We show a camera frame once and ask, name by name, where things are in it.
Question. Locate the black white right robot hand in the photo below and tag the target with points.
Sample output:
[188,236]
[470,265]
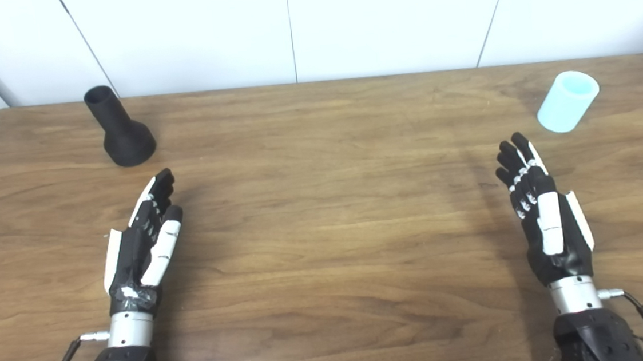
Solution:
[562,253]

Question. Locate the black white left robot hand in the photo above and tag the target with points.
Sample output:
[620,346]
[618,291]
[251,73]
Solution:
[132,258]

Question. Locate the black funnel-shaped nozzle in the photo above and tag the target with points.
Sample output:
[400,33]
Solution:
[123,138]

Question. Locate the light blue cylinder cup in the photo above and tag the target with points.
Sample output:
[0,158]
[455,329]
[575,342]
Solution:
[565,104]

